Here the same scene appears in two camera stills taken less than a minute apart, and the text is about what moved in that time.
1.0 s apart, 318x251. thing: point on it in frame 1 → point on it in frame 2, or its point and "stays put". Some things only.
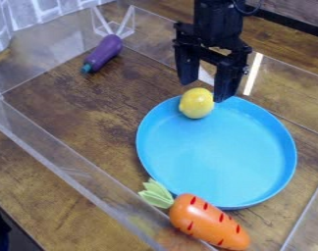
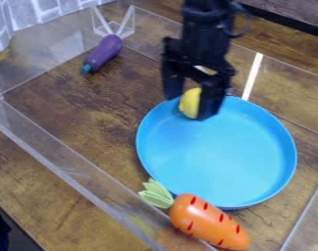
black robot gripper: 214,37 → 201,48
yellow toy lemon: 197,103 stays put
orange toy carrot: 198,217 stays put
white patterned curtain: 13,15 stays put
